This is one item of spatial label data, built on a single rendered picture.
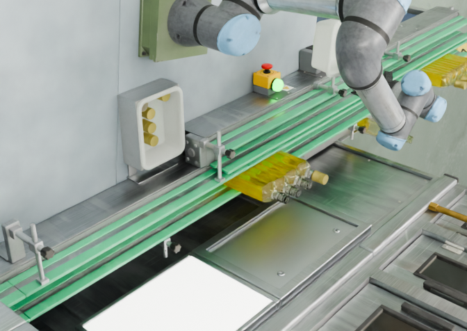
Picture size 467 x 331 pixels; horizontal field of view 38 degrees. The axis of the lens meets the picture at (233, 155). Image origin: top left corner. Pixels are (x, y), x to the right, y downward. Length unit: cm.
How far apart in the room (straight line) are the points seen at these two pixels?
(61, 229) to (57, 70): 42
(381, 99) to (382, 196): 79
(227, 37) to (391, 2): 45
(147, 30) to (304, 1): 47
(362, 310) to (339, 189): 63
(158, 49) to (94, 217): 50
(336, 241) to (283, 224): 18
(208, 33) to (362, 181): 94
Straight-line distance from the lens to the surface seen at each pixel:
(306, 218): 220
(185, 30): 188
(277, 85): 234
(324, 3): 166
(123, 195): 198
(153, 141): 201
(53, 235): 186
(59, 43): 179
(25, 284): 174
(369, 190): 244
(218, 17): 181
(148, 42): 193
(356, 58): 153
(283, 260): 201
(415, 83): 188
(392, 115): 176
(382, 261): 208
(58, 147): 187
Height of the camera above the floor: 217
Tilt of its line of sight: 36 degrees down
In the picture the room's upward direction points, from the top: 112 degrees clockwise
